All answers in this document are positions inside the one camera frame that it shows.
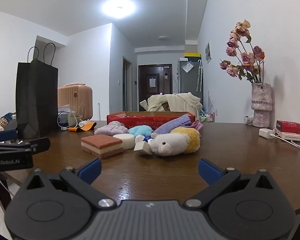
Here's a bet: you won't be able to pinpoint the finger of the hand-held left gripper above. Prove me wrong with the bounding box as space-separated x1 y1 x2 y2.
29 137 51 155
0 129 18 143

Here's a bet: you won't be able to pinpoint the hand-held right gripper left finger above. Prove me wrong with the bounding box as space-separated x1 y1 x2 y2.
20 158 117 209

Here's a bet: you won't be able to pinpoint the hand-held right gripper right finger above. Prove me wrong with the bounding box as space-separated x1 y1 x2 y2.
184 158 278 209

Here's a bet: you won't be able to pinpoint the brown white layered sponge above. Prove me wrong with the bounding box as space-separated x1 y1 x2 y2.
81 134 124 159

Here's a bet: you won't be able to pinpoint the round white sponge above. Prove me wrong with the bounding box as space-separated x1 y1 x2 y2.
112 133 135 150

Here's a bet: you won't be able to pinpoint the lavender fluffy cloth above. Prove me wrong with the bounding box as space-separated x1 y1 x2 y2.
94 125 129 136

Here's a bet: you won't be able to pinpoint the pink satin pouch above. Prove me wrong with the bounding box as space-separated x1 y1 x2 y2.
187 120 203 132

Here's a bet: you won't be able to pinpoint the white yellow plush sheep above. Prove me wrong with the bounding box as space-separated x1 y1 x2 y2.
150 127 200 157

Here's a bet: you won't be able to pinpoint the white faceted foam block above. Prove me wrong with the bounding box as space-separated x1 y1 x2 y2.
134 141 153 155

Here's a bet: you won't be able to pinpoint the purple knit pouch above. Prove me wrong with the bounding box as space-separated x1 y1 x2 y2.
152 114 194 135

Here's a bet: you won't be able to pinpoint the light blue plush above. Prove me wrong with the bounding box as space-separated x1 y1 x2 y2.
128 126 153 136

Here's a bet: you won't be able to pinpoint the red cardboard box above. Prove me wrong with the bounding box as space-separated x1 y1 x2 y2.
107 111 196 131

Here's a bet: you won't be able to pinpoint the white blue blood pressure monitor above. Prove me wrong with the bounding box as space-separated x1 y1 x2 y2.
57 111 78 131

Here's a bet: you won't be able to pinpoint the black paper bag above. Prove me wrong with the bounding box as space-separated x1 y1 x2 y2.
16 43 59 139

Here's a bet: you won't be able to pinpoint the pink suitcase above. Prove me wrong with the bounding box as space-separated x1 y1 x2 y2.
57 84 93 120

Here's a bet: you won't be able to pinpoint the white charger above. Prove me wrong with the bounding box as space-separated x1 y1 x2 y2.
259 128 275 139

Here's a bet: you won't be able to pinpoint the beige jacket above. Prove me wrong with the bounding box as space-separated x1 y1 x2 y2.
139 92 203 117

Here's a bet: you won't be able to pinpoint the pink textured vase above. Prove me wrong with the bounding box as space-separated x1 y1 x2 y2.
251 82 272 128

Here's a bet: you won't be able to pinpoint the grey refrigerator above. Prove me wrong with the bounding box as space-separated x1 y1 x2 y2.
177 59 203 98

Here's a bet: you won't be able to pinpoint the flat white box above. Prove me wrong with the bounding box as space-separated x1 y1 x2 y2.
277 130 300 141

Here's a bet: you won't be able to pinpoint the small red box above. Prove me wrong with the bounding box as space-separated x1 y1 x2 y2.
276 120 300 134

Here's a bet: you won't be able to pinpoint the dark brown door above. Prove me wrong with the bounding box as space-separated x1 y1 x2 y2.
138 64 172 107

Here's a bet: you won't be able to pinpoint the hanging grey umbrellas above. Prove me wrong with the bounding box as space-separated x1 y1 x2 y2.
196 59 203 92

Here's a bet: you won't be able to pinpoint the paper sheet on refrigerator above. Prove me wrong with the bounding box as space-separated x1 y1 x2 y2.
182 61 194 73

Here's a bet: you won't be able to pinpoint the yellow box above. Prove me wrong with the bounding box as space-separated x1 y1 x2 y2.
184 52 202 61

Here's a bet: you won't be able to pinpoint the bunch of dried roses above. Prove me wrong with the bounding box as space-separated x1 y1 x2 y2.
219 19 265 83

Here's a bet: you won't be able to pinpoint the round ceiling lamp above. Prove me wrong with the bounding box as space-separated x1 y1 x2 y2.
101 0 137 19

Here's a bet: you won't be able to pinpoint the wall panel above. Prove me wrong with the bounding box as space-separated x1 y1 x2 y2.
205 41 212 63

